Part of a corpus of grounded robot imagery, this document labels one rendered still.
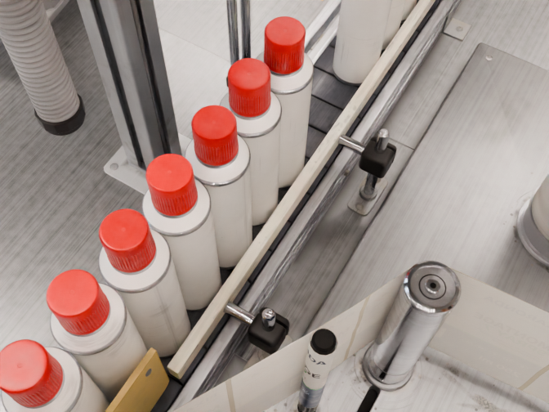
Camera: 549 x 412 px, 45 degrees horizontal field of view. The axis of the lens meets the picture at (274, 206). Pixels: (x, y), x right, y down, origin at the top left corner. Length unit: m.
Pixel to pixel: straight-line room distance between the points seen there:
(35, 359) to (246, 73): 0.25
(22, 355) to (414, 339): 0.27
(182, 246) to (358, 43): 0.32
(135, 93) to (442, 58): 0.42
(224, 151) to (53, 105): 0.12
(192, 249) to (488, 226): 0.32
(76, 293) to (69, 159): 0.38
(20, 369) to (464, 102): 0.56
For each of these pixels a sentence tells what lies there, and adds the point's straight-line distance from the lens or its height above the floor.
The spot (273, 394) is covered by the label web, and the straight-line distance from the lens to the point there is 0.54.
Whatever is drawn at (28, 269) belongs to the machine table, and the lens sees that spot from 0.75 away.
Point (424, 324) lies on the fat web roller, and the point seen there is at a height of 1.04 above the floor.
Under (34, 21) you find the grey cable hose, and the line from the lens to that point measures 0.44.
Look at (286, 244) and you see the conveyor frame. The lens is 0.67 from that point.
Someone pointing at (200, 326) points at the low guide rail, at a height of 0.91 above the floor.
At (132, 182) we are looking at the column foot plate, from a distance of 0.77.
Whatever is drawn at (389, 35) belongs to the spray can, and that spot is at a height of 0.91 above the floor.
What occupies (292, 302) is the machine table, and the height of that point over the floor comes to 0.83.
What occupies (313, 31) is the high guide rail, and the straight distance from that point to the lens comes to 0.72.
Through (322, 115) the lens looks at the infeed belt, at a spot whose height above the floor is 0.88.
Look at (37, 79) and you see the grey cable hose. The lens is 0.47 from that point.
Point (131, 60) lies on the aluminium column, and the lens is 0.61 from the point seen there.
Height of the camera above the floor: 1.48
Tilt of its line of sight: 60 degrees down
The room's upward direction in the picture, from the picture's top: 2 degrees clockwise
